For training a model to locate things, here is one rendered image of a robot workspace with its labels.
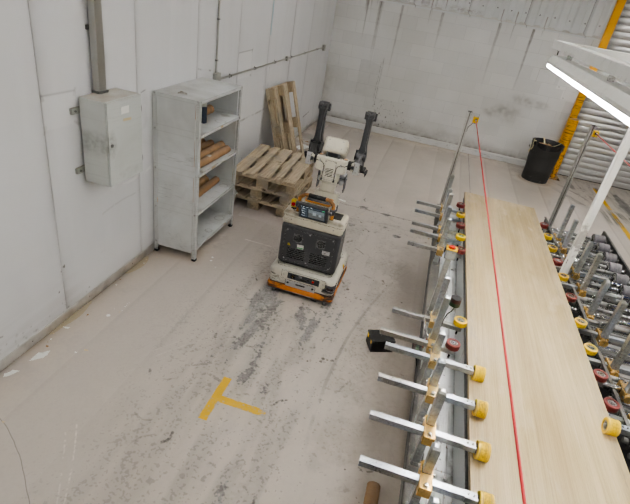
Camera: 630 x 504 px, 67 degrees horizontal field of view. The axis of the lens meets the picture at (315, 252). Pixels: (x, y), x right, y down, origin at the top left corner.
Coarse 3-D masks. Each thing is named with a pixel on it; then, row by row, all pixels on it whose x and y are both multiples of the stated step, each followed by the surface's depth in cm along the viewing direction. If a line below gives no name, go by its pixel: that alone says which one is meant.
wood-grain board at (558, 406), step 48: (480, 240) 398; (528, 240) 414; (480, 288) 330; (528, 288) 340; (480, 336) 282; (528, 336) 289; (576, 336) 297; (480, 384) 246; (528, 384) 251; (576, 384) 257; (480, 432) 218; (528, 432) 222; (576, 432) 227; (480, 480) 196; (528, 480) 199; (576, 480) 203; (624, 480) 207
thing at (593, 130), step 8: (592, 128) 435; (592, 136) 437; (584, 144) 443; (584, 152) 446; (576, 160) 451; (576, 168) 454; (568, 176) 462; (568, 184) 463; (560, 200) 471; (552, 216) 480; (552, 224) 483
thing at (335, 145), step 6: (330, 138) 420; (336, 138) 420; (324, 144) 421; (330, 144) 419; (336, 144) 418; (342, 144) 418; (348, 144) 420; (324, 150) 420; (330, 150) 418; (336, 150) 417; (342, 150) 416; (348, 150) 430; (342, 156) 420
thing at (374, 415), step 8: (376, 416) 209; (384, 416) 209; (392, 416) 210; (392, 424) 208; (400, 424) 207; (408, 424) 207; (416, 424) 208; (416, 432) 207; (440, 432) 206; (440, 440) 205; (448, 440) 204; (456, 440) 204; (464, 440) 205; (464, 448) 203; (472, 448) 202
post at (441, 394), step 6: (438, 390) 201; (444, 390) 200; (438, 396) 200; (444, 396) 199; (438, 402) 201; (432, 408) 203; (438, 408) 202; (432, 414) 205; (438, 414) 204; (432, 420) 206; (420, 438) 213; (420, 444) 214; (414, 450) 221; (420, 450) 216; (414, 456) 219; (420, 456) 218
